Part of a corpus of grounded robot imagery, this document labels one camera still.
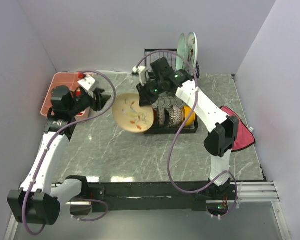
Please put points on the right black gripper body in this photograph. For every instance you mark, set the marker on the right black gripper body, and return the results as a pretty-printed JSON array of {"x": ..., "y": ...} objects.
[{"x": 156, "y": 87}]

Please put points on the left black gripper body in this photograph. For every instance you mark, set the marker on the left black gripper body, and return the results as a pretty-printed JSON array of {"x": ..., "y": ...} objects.
[{"x": 81, "y": 102}]

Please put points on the brown glazed bowl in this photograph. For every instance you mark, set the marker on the brown glazed bowl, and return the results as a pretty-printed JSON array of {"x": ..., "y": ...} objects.
[{"x": 163, "y": 117}]

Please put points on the beige bird plate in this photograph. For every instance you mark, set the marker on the beige bird plate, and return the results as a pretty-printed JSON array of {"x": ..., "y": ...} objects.
[{"x": 130, "y": 116}]

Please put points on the black wire dish rack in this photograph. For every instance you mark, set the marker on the black wire dish rack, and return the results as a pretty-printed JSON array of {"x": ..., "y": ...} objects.
[{"x": 169, "y": 98}]

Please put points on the mint green flower plate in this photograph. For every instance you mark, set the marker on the mint green flower plate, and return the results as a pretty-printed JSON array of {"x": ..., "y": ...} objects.
[{"x": 182, "y": 52}]

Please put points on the patterned purple bowl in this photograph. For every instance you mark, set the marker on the patterned purple bowl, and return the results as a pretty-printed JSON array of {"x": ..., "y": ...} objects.
[{"x": 175, "y": 116}]

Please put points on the orange bowl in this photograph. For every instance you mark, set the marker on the orange bowl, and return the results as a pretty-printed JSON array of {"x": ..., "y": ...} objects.
[{"x": 187, "y": 117}]

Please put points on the watermelon pattern plate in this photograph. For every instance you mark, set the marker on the watermelon pattern plate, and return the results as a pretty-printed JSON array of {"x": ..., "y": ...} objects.
[{"x": 192, "y": 43}]

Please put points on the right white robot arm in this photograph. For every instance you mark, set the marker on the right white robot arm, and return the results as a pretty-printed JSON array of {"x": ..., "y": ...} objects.
[{"x": 222, "y": 128}]

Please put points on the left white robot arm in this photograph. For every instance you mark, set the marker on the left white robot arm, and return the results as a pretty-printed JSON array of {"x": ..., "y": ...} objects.
[{"x": 36, "y": 202}]

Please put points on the pink compartment organizer tray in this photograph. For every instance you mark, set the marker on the pink compartment organizer tray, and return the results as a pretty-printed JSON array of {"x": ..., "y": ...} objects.
[{"x": 69, "y": 79}]

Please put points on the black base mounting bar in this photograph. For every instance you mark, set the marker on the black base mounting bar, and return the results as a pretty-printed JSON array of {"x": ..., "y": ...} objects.
[{"x": 138, "y": 196}]

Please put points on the pink red cloth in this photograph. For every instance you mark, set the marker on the pink red cloth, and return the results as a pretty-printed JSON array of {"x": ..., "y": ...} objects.
[{"x": 245, "y": 138}]

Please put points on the aluminium rail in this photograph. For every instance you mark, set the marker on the aluminium rail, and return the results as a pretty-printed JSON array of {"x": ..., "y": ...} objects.
[{"x": 257, "y": 192}]

